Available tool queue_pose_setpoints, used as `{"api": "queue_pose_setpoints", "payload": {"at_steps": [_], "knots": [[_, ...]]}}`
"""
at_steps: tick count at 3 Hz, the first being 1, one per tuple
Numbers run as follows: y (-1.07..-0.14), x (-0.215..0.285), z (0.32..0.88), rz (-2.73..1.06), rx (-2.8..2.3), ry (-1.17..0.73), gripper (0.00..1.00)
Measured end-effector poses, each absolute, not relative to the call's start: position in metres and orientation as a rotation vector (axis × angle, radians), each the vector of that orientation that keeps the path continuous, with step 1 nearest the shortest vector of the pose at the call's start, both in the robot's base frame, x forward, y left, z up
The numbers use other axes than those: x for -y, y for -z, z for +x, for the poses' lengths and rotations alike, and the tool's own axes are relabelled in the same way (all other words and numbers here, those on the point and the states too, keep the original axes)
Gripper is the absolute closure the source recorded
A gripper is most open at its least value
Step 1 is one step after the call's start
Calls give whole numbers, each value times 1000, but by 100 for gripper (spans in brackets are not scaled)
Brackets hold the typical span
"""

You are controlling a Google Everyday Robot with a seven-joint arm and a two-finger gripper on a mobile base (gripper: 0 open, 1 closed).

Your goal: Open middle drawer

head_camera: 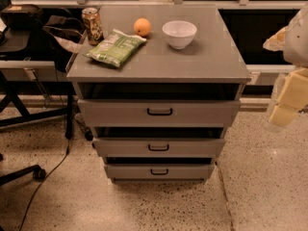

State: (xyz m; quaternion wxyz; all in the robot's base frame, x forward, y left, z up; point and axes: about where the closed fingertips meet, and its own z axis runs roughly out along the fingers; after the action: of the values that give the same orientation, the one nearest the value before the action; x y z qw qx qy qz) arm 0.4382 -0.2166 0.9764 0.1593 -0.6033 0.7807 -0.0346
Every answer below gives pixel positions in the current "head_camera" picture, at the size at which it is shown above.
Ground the patterned drink can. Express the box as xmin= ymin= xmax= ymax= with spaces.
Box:
xmin=82 ymin=8 xmax=104 ymax=45

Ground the grey bottom drawer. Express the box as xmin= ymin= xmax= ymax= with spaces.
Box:
xmin=104 ymin=164 xmax=214 ymax=181

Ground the black floor cable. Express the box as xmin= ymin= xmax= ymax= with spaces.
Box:
xmin=17 ymin=138 xmax=72 ymax=231

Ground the white ceramic bowl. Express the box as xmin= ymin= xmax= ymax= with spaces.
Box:
xmin=162 ymin=20 xmax=197 ymax=49

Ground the green chip bag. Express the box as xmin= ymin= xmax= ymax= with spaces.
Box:
xmin=85 ymin=29 xmax=146 ymax=67

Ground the black bag on desk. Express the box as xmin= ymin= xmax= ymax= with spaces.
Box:
xmin=1 ymin=4 xmax=42 ymax=30

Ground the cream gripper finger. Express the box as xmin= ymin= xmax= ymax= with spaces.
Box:
xmin=269 ymin=68 xmax=308 ymax=127
xmin=263 ymin=28 xmax=286 ymax=52

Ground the dark jacket on chair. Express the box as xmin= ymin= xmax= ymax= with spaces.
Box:
xmin=43 ymin=14 xmax=85 ymax=72

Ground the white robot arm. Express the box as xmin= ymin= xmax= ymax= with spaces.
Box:
xmin=263 ymin=5 xmax=308 ymax=131

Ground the grey drawer cabinet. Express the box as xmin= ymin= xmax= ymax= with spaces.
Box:
xmin=65 ymin=4 xmax=252 ymax=184

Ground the black office chair base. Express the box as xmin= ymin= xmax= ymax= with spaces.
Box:
xmin=0 ymin=165 xmax=46 ymax=186

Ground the orange fruit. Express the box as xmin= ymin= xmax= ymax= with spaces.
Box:
xmin=134 ymin=18 xmax=151 ymax=37

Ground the grey top drawer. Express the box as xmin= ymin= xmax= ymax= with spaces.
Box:
xmin=78 ymin=99 xmax=241 ymax=127

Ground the grey drawer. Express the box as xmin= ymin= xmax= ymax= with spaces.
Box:
xmin=93 ymin=138 xmax=225 ymax=157
xmin=78 ymin=99 xmax=241 ymax=127
xmin=104 ymin=164 xmax=214 ymax=181

